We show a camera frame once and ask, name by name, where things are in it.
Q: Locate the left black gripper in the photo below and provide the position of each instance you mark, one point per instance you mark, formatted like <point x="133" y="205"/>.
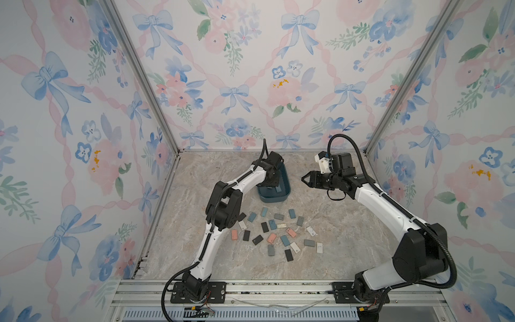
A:
<point x="277" y="180"/>

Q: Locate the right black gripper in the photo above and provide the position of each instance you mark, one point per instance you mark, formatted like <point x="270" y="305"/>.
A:
<point x="314" y="181"/>

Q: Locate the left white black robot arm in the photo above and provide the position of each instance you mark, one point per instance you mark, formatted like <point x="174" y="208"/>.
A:
<point x="222" y="212"/>

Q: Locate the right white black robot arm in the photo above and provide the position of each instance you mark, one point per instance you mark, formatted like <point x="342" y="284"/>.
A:
<point x="422" y="256"/>

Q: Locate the dark teal storage box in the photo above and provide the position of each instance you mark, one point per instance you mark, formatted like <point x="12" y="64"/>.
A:
<point x="278" y="193"/>

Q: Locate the black eraser centre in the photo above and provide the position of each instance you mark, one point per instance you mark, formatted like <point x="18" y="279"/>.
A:
<point x="265" y="227"/>

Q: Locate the black eraser upper left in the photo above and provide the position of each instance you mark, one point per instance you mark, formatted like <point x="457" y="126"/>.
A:
<point x="241" y="217"/>

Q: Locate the white eraser left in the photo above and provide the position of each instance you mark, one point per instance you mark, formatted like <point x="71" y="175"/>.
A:
<point x="242" y="225"/>

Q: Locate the black eraser tilted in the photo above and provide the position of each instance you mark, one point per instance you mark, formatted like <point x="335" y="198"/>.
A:
<point x="257" y="240"/>

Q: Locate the teal eraser lower centre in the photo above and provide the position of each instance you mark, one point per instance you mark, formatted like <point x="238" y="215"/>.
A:
<point x="286" y="242"/>

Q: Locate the grey eraser bottom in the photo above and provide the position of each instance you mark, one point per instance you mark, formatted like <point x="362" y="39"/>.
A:
<point x="271" y="250"/>

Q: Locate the white eraser lower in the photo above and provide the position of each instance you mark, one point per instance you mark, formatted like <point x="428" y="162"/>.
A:
<point x="295" y="247"/>

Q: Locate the black eraser bottom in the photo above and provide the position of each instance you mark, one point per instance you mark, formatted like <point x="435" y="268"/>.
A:
<point x="288" y="254"/>

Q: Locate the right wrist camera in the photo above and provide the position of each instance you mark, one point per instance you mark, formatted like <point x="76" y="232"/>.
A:
<point x="323" y="162"/>

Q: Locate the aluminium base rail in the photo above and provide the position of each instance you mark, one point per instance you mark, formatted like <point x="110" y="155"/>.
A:
<point x="276" y="300"/>

